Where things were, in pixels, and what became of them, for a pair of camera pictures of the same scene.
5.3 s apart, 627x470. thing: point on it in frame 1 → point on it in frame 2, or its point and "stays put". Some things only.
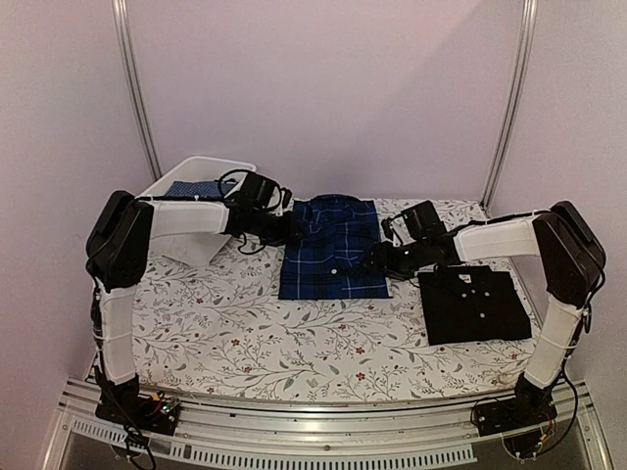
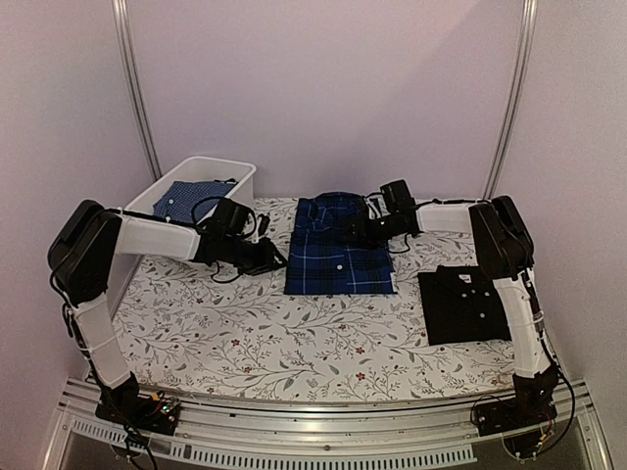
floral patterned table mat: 218,331 stays put
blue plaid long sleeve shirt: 317,266 stays put
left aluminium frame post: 121,23 stays put
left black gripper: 289,235 → 265,260
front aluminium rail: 223,437 stays put
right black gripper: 384,260 → 361,235
